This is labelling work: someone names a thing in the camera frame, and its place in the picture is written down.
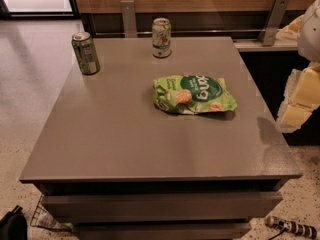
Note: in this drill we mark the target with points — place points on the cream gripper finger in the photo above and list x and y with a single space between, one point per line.
295 116

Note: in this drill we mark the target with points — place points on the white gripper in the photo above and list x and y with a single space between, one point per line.
310 34

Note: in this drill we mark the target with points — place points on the dark green soda can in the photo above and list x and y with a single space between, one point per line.
85 52

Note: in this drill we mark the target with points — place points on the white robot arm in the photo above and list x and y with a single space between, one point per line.
308 44

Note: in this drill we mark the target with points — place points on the white green soda can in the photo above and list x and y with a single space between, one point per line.
161 37

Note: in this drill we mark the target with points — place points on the green snack chip bag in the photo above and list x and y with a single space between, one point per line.
192 94

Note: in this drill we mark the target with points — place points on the black white striped tool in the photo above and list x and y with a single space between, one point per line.
297 229

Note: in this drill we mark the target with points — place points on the grey drawer cabinet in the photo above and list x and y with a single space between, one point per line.
117 168

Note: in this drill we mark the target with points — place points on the black bag on floor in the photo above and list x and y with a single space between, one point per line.
13 226

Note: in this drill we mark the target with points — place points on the right metal wall bracket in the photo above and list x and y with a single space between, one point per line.
268 35

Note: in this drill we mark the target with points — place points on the metal wall bracket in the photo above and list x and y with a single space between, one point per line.
129 18
268 35

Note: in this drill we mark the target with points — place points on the grey wall shelf ledge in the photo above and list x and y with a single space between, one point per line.
251 45

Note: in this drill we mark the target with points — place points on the horizontal metal rail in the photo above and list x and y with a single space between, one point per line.
233 32

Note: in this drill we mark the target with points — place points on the left metal wall bracket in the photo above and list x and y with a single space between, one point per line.
129 18

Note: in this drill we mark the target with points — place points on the wire mesh basket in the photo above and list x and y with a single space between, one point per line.
41 218

